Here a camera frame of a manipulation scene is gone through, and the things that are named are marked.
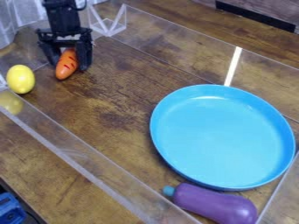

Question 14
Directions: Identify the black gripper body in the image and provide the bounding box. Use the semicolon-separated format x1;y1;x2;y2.
36;0;90;45

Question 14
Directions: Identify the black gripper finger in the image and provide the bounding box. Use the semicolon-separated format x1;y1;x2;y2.
76;41;92;71
38;43;61;66

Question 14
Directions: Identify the orange toy carrot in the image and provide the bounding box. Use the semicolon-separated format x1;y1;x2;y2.
54;48;78;80

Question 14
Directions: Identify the white lattice curtain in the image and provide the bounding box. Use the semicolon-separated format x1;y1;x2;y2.
0;0;108;50

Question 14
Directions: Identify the yellow toy lemon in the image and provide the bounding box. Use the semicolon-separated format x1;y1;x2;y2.
5;65;34;94

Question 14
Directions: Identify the black bar on table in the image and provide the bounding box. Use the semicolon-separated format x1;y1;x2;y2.
214;0;295;33

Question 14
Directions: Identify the blue plastic plate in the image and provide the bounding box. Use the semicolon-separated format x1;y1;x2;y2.
149;84;295;191

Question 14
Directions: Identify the blue device at corner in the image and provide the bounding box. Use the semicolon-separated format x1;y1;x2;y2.
0;192;25;224

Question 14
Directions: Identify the purple toy eggplant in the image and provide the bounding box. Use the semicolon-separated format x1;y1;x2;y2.
162;183;257;224

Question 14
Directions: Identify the clear acrylic enclosure wall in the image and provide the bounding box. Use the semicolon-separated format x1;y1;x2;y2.
0;0;299;224

